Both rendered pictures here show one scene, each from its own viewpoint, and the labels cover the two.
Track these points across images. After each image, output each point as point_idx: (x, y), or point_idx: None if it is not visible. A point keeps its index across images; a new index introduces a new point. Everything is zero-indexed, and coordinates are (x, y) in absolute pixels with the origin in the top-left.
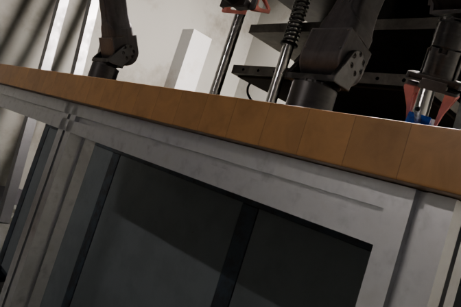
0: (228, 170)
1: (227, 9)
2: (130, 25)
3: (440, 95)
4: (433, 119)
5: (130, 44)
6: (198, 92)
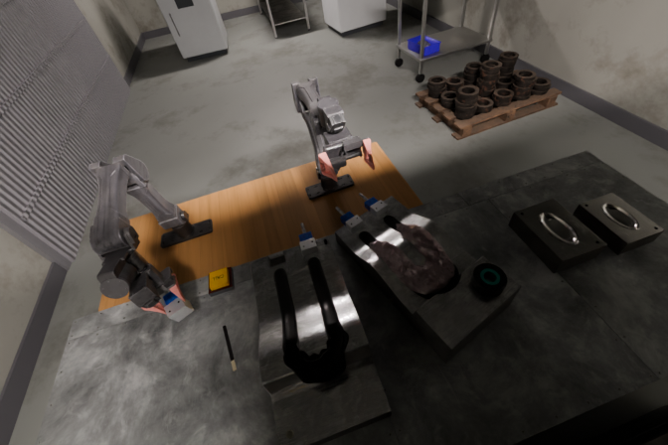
0: None
1: (364, 159)
2: (316, 158)
3: None
4: (165, 306)
5: (318, 168)
6: (184, 202)
